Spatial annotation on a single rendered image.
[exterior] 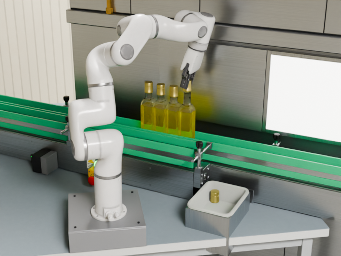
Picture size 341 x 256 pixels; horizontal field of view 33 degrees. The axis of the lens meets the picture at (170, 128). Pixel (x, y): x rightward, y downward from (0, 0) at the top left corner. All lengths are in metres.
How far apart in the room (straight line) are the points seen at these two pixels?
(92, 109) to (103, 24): 0.76
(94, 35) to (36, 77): 2.27
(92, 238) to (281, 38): 1.02
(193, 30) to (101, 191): 0.65
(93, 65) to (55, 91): 2.98
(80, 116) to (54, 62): 2.97
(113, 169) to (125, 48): 0.40
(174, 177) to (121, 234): 0.40
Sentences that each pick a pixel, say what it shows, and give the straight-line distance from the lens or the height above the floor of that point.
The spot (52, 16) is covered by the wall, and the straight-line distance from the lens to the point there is 4.72.
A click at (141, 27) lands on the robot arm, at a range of 1.89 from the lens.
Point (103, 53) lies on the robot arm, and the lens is 1.90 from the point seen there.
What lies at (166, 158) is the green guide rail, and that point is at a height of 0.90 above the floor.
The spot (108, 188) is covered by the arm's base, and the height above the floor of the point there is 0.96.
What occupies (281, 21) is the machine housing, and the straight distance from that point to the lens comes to 2.24.
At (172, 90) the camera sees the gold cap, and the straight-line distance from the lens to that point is 2.29.
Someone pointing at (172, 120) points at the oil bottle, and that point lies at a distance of 2.32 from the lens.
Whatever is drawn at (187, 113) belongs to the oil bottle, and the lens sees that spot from 2.28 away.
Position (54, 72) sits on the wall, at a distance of 4.83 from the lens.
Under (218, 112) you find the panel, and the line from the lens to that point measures 2.39.
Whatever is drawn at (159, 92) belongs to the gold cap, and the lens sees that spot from 2.31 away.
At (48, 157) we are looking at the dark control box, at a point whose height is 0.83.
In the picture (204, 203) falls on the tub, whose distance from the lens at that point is 2.20.
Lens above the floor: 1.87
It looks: 22 degrees down
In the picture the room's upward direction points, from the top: straight up
